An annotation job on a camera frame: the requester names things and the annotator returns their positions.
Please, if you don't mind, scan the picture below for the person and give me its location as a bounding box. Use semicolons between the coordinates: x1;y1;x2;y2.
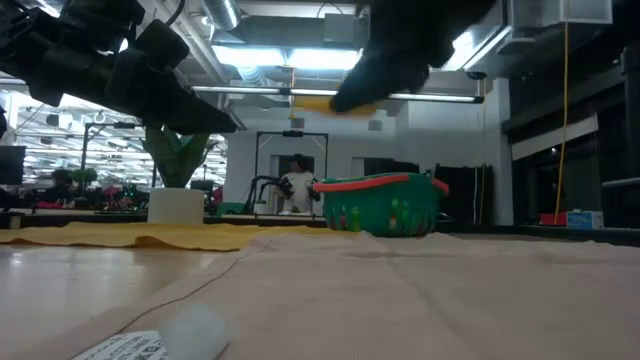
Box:
38;168;76;207
277;153;321;215

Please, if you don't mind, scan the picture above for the black background monitor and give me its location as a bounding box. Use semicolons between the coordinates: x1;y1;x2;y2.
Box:
0;144;27;186

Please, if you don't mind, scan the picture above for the red box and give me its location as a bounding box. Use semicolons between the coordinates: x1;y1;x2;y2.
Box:
538;212;569;227

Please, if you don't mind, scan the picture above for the teal basket with orange rim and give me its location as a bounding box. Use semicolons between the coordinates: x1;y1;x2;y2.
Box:
312;172;451;238

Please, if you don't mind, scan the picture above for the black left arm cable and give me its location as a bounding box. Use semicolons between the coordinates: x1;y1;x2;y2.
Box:
164;0;188;27

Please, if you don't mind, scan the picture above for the long ceiling light bar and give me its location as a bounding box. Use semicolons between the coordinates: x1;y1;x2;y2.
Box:
189;83;486;105

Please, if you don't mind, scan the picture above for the yellow toy corn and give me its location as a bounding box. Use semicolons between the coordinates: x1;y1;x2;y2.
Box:
292;94;380;119

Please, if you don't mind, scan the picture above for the pale pink cloth mat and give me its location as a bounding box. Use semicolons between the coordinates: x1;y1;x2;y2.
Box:
0;230;640;360

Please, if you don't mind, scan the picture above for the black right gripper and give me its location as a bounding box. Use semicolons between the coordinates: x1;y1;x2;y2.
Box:
329;0;497;114

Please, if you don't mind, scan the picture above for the green plant in white pot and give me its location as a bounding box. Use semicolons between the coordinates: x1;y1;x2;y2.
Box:
141;125;222;226

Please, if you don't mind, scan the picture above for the yellow hanging cord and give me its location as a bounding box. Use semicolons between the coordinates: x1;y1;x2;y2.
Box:
553;22;572;226

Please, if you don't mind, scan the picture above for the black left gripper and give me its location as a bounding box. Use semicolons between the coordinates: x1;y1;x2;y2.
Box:
28;18;239;136

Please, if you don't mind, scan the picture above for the small background green plant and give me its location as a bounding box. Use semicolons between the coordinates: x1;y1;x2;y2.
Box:
69;167;99;201

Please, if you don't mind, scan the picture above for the white foam cube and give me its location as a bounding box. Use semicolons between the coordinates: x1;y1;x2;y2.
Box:
158;302;231;360

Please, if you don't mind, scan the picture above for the white printed paper label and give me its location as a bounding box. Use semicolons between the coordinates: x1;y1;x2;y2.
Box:
69;329;170;360

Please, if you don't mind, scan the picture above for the black background rig frame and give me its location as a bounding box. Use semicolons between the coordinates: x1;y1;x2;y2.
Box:
253;130;331;217

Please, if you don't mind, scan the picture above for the black background cabinet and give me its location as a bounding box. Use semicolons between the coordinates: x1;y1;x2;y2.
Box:
433;163;495;226

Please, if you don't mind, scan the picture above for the blue white box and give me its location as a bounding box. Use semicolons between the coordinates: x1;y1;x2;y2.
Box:
566;210;605;231

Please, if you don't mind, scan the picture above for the yellow cloth mat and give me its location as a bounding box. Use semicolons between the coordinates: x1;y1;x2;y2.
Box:
0;221;361;253

